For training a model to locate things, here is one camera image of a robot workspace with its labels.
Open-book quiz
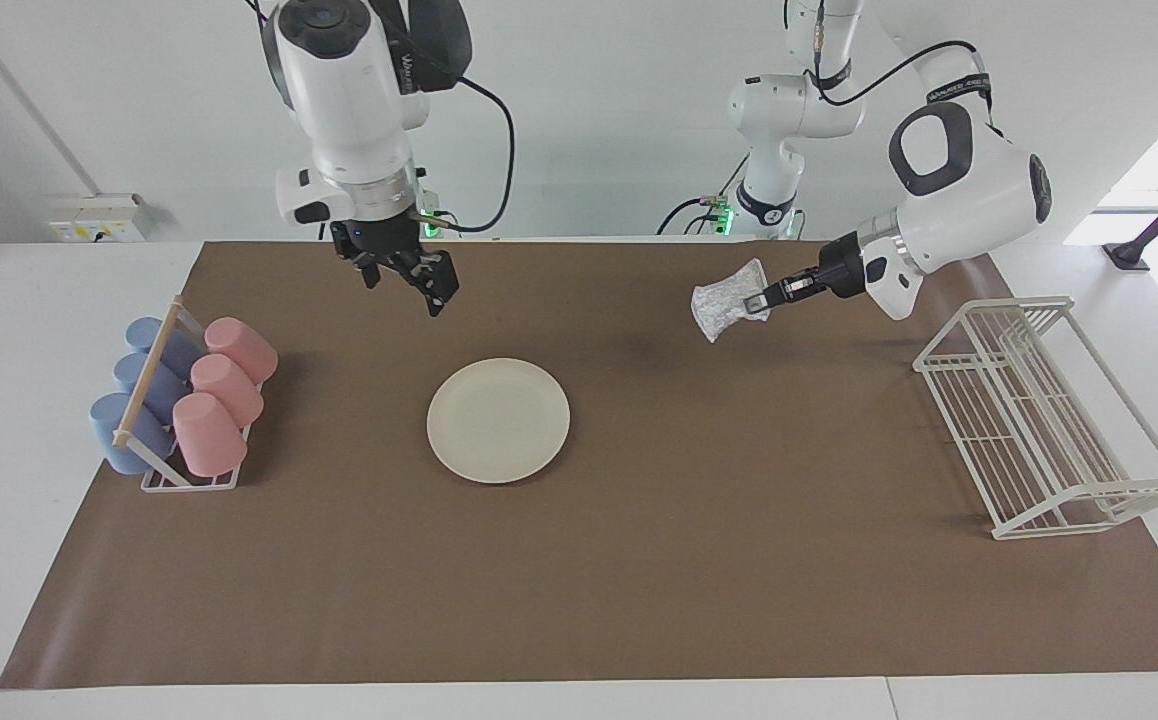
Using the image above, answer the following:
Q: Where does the black left base cable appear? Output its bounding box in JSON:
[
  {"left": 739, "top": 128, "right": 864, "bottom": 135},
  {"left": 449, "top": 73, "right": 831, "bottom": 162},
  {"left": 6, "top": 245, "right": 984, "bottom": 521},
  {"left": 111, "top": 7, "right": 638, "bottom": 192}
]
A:
[{"left": 656, "top": 196, "right": 732, "bottom": 237}]

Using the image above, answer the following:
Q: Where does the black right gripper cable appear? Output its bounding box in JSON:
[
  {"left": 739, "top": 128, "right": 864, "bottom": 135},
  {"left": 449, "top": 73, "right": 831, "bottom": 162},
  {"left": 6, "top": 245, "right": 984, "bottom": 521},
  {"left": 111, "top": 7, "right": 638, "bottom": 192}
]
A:
[{"left": 417, "top": 70, "right": 518, "bottom": 236}]

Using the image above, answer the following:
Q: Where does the white wall power outlet box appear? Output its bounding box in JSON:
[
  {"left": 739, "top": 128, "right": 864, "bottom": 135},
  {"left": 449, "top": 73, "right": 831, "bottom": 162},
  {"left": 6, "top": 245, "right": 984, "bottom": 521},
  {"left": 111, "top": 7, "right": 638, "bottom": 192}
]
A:
[{"left": 46, "top": 193, "right": 147, "bottom": 244}]

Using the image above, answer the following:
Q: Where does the blue plastic cup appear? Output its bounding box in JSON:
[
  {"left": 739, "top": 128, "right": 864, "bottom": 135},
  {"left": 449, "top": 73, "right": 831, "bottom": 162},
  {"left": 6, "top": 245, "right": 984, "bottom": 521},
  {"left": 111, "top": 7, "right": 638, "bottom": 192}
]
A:
[
  {"left": 113, "top": 352, "right": 192, "bottom": 426},
  {"left": 125, "top": 317, "right": 206, "bottom": 381},
  {"left": 89, "top": 392, "right": 178, "bottom": 476}
]

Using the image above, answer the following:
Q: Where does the pink plastic cup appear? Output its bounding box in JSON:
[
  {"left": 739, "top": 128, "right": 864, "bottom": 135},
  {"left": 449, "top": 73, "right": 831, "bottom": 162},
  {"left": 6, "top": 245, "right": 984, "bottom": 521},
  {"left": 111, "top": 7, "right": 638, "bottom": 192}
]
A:
[
  {"left": 204, "top": 317, "right": 280, "bottom": 386},
  {"left": 189, "top": 354, "right": 266, "bottom": 429},
  {"left": 172, "top": 392, "right": 249, "bottom": 478}
]

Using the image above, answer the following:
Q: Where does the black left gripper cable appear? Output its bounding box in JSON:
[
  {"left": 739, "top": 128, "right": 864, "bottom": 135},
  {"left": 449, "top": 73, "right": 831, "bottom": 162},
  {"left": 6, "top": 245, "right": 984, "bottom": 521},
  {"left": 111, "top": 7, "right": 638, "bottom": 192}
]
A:
[{"left": 784, "top": 0, "right": 992, "bottom": 106}]

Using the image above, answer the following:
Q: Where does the white wire cup rack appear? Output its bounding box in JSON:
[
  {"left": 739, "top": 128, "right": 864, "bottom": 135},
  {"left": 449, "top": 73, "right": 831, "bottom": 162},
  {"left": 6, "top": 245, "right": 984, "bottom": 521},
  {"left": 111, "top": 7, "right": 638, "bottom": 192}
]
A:
[{"left": 112, "top": 295, "right": 265, "bottom": 493}]

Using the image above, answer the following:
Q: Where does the brown table mat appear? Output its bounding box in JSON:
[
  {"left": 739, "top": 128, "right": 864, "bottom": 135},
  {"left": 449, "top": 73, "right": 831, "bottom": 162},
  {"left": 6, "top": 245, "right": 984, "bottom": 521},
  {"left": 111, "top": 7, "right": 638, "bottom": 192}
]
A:
[{"left": 0, "top": 238, "right": 1158, "bottom": 691}]

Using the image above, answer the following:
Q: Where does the cream round plate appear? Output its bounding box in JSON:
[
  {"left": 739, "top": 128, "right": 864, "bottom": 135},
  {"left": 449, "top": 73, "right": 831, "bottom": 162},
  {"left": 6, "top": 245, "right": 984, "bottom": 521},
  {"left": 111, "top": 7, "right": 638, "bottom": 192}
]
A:
[{"left": 426, "top": 357, "right": 572, "bottom": 486}]

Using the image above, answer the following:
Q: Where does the white wire dish rack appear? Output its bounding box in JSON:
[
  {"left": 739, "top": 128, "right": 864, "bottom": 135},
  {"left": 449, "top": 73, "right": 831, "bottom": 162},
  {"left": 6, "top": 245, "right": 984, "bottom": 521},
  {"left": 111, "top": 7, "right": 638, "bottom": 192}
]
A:
[{"left": 913, "top": 295, "right": 1158, "bottom": 541}]

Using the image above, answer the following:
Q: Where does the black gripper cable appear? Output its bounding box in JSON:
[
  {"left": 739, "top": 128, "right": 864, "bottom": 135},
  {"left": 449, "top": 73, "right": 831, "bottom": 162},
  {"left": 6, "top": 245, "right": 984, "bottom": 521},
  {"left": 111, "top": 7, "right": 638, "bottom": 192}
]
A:
[
  {"left": 417, "top": 70, "right": 518, "bottom": 236},
  {"left": 784, "top": 0, "right": 992, "bottom": 106}
]

